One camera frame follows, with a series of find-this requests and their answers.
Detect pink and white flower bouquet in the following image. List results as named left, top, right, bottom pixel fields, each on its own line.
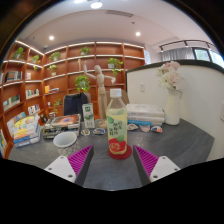
left=155, top=60, right=185, bottom=92

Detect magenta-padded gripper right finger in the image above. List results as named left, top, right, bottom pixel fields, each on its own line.
left=132, top=144, right=181, bottom=187

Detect wooden shelf unit with books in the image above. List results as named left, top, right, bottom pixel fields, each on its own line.
left=0, top=39, right=147, bottom=158

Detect clear drink bottle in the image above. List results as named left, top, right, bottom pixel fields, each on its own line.
left=105, top=88, right=129, bottom=158

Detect grey curtain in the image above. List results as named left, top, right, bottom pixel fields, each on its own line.
left=161, top=47, right=196, bottom=63

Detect flat round red coaster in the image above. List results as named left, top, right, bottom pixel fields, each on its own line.
left=107, top=144, right=133, bottom=161

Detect green and white carton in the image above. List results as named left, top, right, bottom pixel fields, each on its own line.
left=81, top=102, right=96, bottom=129

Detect ceiling air vent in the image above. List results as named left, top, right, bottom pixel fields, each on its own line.
left=106, top=9, right=134, bottom=18

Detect black track light rail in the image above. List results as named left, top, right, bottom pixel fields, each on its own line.
left=158, top=39, right=218, bottom=53

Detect white ceramic vase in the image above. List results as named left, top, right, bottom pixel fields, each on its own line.
left=164, top=88, right=183, bottom=126

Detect stack of white books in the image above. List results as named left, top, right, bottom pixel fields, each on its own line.
left=125, top=103, right=166, bottom=128

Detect branched ceiling lamp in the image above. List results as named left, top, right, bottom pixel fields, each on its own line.
left=73, top=0, right=104, bottom=10

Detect tan chair back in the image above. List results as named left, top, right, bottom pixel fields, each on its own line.
left=105, top=89, right=131, bottom=106

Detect dark blue office chair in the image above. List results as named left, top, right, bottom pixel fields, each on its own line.
left=63, top=92, right=89, bottom=118

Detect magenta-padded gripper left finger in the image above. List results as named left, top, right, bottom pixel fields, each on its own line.
left=43, top=144, right=95, bottom=187

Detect window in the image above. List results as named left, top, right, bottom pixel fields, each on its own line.
left=193, top=47, right=224, bottom=69

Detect stack of colourful books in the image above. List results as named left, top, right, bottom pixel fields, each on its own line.
left=12, top=114, right=42, bottom=148

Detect stack of dark books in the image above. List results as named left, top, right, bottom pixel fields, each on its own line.
left=41, top=113, right=82, bottom=139

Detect white patterned mug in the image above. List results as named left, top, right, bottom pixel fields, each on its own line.
left=52, top=131, right=81, bottom=158

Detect wooden artist mannequin figure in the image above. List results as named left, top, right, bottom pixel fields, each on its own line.
left=77, top=59, right=117, bottom=129

